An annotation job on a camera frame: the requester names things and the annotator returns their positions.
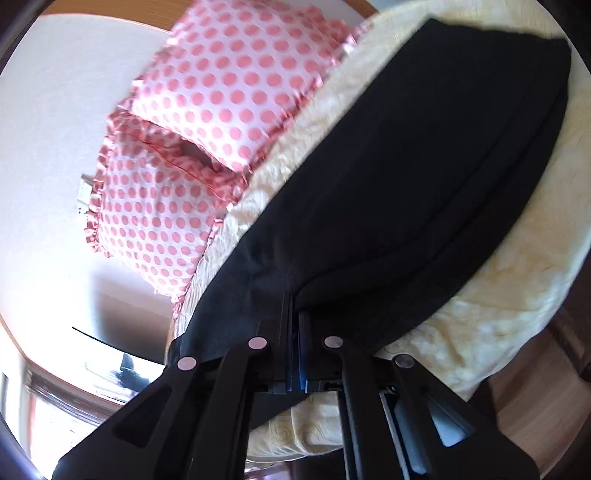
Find cream yellow blanket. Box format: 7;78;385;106
172;0;591;467

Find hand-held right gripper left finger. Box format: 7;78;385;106
52;292;296;480

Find black television screen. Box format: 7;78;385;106
71;326;169;407

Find black pants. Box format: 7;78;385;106
168;18;573;428

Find pink polka dot pillow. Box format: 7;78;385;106
131;0;372;172
85;111;252;303

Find white wall socket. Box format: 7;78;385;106
76;174;95;215

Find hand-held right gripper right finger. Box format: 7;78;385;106
295;310;541;480

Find wooden headboard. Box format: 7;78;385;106
111;0;379;29

